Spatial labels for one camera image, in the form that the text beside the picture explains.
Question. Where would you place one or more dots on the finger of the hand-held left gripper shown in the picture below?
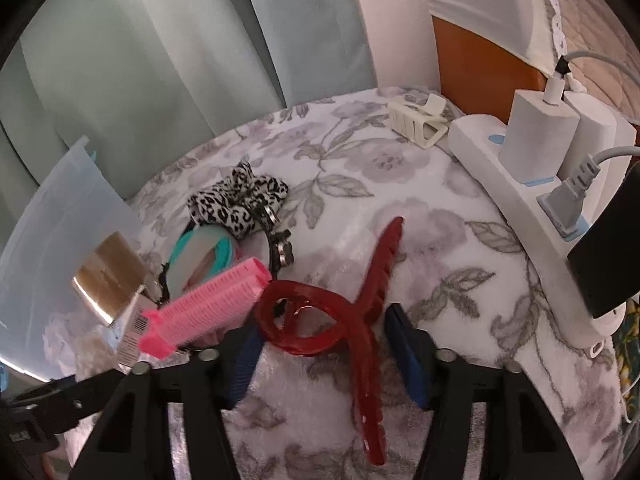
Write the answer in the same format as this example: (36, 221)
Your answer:
(75, 400)

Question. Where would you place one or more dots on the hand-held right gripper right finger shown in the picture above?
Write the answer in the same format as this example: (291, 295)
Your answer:
(407, 360)

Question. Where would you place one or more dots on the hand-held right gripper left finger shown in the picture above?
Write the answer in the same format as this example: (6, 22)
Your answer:
(244, 365)

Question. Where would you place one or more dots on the red hair claw clip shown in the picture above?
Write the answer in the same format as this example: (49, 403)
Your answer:
(370, 320)

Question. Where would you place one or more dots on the pink hair roller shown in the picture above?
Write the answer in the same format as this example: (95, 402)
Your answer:
(210, 305)

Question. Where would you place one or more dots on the white barcode box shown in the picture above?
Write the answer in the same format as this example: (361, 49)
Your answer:
(135, 330)

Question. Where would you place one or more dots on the teal elastic hair band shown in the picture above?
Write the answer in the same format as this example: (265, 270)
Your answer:
(225, 252)

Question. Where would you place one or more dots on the brown tape roll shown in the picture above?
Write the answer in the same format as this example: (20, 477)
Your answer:
(107, 280)

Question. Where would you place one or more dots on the leopard print scrunchie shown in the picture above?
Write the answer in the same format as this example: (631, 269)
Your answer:
(235, 205)

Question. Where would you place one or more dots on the clear plastic container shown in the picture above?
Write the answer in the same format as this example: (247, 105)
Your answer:
(60, 220)

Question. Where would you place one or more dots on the floral grey blanket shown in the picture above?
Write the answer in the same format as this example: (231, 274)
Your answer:
(400, 185)

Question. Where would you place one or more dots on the white power strip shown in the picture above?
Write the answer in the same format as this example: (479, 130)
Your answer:
(505, 195)

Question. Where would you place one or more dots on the grey power plug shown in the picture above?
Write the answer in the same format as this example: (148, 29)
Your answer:
(562, 205)

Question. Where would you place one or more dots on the black power adapter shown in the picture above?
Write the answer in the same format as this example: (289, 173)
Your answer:
(607, 260)

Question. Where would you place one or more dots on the cream hair claw clip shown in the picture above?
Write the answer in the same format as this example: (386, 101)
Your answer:
(417, 120)

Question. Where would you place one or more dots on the white charger adapter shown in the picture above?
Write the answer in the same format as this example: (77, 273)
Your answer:
(595, 132)
(535, 135)

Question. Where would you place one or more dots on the wooden headboard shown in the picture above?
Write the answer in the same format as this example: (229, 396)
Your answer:
(480, 60)

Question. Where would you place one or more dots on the pale green curtain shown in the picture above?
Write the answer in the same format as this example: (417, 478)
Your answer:
(175, 60)

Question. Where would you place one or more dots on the quilted beige bedspread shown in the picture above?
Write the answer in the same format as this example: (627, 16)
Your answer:
(590, 5)

